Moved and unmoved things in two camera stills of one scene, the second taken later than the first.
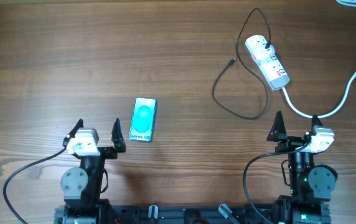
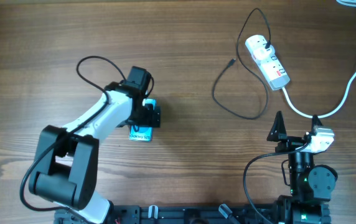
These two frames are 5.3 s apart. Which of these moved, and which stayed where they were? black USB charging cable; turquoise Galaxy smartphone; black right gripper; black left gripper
Moved: black left gripper
Stayed: black right gripper; turquoise Galaxy smartphone; black USB charging cable
